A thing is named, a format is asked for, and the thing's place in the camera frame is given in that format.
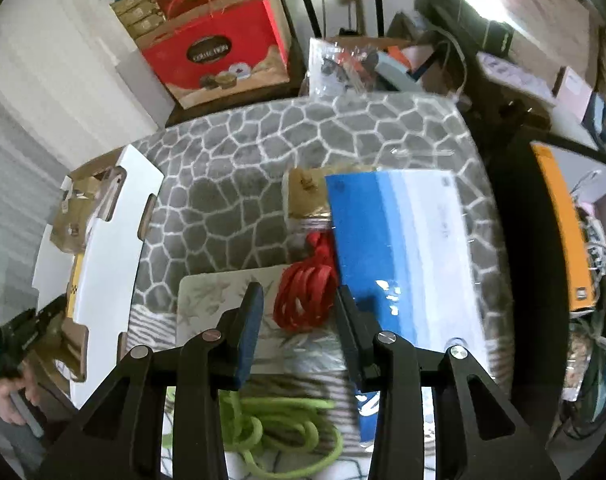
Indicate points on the white cardboard box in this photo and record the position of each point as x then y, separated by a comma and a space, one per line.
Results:
128, 195

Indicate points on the gold foil packet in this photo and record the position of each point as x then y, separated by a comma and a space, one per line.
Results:
304, 199

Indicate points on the orange box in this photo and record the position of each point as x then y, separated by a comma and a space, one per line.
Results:
565, 220

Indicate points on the black metal stand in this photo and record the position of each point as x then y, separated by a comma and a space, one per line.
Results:
305, 5

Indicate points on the person's left hand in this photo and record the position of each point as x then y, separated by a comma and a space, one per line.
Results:
5, 400

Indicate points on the pink box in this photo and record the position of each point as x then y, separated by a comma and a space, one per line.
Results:
573, 92

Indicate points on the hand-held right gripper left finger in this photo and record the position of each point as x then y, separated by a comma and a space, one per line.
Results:
245, 332

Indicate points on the clear plastic bag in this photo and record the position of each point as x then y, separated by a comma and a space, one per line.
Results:
333, 67

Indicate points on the crinkled plastic bag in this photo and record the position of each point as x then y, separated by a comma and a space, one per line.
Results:
590, 375

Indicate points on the grey pebble pattern mat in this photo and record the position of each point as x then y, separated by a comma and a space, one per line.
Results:
223, 160

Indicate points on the light blue box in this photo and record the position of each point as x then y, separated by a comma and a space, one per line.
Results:
395, 76

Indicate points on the white patterned package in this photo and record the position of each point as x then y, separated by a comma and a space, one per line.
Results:
513, 77

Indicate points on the red gift box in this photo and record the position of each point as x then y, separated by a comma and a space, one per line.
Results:
208, 20

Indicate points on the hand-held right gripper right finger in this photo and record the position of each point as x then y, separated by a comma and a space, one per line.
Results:
349, 335

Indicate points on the blue white face mask packet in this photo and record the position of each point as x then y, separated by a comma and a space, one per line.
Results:
383, 240

